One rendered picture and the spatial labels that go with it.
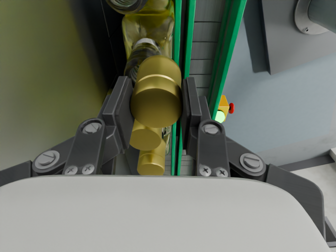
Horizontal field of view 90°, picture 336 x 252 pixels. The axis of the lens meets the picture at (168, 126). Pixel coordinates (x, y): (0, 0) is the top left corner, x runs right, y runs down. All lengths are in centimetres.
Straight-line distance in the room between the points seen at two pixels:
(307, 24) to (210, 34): 45
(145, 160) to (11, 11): 19
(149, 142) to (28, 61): 15
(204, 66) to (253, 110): 60
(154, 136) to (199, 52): 29
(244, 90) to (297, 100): 29
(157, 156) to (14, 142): 14
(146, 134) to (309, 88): 94
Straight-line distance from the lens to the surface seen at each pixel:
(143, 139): 17
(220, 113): 58
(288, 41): 80
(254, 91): 92
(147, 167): 21
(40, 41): 25
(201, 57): 43
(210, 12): 40
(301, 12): 77
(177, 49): 32
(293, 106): 108
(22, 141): 22
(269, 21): 75
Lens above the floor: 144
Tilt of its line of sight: 45 degrees down
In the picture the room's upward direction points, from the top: 179 degrees counter-clockwise
